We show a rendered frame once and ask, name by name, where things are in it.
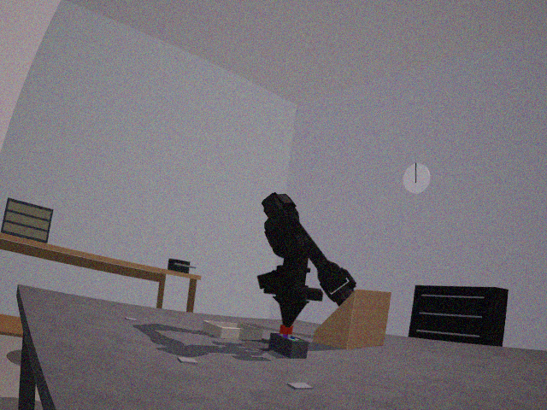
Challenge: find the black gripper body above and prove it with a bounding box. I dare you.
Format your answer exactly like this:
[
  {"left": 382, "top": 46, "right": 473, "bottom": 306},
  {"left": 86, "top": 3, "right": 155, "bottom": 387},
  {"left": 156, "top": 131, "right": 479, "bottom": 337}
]
[{"left": 263, "top": 261, "right": 324, "bottom": 302}]

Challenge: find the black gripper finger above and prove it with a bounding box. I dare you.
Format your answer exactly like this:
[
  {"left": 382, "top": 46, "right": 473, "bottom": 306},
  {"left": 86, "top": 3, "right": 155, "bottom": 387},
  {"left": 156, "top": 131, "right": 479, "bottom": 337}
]
[
  {"left": 282, "top": 298, "right": 309, "bottom": 328},
  {"left": 273, "top": 296, "right": 285, "bottom": 325}
]

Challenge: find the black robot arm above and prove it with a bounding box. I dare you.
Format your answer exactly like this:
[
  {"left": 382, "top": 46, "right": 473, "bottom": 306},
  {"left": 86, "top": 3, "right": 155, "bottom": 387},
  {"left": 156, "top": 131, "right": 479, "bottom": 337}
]
[{"left": 257, "top": 192, "right": 356, "bottom": 306}]

